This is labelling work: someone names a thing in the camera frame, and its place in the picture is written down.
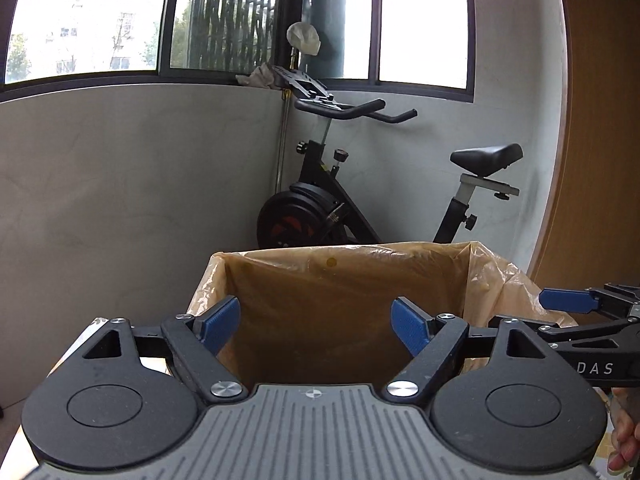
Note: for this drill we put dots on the dark outdoor pillar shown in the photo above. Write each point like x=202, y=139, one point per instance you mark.
x=327, y=15

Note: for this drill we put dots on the white cloth on pole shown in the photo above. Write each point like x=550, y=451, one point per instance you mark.
x=304, y=37

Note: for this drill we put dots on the perforated metal screen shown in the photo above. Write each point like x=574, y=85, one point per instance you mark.
x=230, y=15

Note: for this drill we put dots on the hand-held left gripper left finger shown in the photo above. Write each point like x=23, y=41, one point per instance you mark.
x=219, y=324

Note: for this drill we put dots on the wooden door panel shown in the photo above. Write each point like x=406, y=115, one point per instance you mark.
x=600, y=135

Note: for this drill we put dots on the cardboard box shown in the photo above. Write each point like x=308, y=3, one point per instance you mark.
x=325, y=310

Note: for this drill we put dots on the thin metal pole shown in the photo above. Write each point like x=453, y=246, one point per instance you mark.
x=284, y=145

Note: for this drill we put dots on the person's right hand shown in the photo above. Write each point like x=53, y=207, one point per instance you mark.
x=627, y=425

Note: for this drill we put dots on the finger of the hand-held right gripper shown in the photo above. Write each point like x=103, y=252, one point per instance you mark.
x=567, y=300
x=590, y=335

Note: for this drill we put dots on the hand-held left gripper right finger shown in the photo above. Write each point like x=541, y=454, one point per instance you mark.
x=410, y=327

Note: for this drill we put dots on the black exercise bike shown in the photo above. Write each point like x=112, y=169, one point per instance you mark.
x=310, y=205

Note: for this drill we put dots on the crumpled beige rag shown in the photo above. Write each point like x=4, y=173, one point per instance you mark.
x=260, y=76

